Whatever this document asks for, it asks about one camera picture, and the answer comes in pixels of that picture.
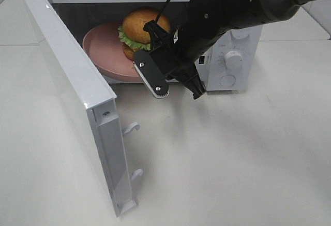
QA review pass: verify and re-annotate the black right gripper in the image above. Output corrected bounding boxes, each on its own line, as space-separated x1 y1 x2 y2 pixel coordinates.
133 26 215 99

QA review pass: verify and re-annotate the burger with lettuce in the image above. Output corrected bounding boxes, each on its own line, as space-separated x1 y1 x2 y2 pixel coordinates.
118 7 159 61

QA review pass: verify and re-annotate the round white door button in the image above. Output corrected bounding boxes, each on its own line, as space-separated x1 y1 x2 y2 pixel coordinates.
220 74 236 87

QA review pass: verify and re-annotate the pink round plate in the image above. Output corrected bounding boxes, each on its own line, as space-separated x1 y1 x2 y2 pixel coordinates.
82 21 142 84

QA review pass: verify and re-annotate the white microwave door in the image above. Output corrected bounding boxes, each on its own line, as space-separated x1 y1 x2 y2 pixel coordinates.
24 0 143 216

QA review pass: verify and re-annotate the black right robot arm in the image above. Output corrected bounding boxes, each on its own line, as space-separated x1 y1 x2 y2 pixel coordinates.
134 0 316 99

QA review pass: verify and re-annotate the lower white timer knob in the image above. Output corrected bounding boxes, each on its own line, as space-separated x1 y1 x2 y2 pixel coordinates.
224 50 244 69

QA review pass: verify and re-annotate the upper white power knob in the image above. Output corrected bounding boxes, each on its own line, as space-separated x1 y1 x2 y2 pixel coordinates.
231 28 251 40

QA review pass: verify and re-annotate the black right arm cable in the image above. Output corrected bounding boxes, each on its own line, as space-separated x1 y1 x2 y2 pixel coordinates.
142 0 182 48

